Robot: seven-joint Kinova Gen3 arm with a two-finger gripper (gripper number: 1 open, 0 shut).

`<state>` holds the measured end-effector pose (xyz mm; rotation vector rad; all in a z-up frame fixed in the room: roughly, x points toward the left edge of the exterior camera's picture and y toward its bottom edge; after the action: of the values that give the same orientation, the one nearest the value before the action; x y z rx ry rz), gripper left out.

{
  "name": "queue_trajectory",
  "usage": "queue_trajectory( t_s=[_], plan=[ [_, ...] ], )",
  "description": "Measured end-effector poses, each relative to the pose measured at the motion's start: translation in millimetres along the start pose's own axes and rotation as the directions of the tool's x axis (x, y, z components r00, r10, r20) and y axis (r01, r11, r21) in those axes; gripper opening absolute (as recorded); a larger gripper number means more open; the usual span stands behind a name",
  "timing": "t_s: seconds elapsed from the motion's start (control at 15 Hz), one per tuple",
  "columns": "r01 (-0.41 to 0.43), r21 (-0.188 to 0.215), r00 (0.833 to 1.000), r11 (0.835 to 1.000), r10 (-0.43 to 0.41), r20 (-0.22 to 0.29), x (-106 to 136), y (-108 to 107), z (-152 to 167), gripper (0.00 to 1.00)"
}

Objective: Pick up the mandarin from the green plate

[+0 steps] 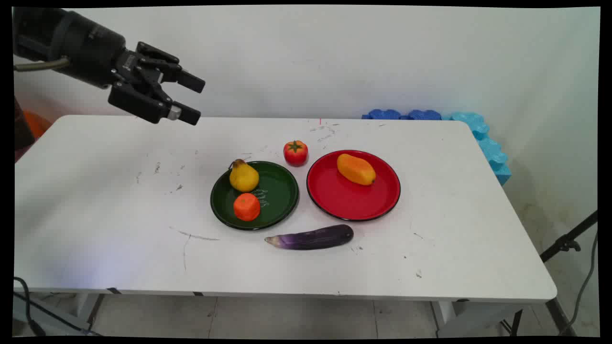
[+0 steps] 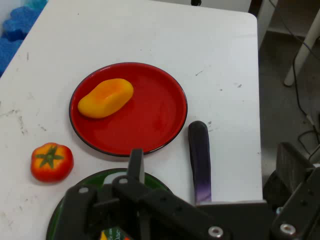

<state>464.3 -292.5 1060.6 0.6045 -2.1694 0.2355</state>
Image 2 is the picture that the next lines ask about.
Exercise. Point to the colourful printed packet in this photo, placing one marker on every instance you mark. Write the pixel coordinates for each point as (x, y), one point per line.
(113, 233)

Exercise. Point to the green plate with black rim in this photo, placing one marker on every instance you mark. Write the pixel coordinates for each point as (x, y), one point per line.
(100, 178)

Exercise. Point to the purple toy eggplant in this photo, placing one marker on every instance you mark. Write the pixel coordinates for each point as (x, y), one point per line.
(200, 160)

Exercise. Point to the yellow toy mango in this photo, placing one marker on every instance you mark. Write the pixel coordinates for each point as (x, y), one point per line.
(106, 98)

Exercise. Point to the white furniture panel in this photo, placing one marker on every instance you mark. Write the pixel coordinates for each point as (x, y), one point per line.
(266, 17)

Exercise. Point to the red plate with black rim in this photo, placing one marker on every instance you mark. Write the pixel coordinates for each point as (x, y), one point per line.
(152, 117)

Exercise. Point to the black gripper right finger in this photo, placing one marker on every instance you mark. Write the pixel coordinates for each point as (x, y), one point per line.
(300, 200)

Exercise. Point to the white furniture leg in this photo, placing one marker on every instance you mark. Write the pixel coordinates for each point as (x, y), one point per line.
(302, 50)

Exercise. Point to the red toy tomato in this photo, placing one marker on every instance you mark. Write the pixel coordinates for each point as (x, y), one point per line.
(51, 162)

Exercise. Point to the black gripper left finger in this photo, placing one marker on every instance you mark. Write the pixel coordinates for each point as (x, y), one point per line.
(155, 207)

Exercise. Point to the blue foam mat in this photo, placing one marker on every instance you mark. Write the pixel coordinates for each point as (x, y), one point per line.
(12, 32)

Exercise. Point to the black clamp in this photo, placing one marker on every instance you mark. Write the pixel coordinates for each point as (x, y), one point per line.
(195, 2)

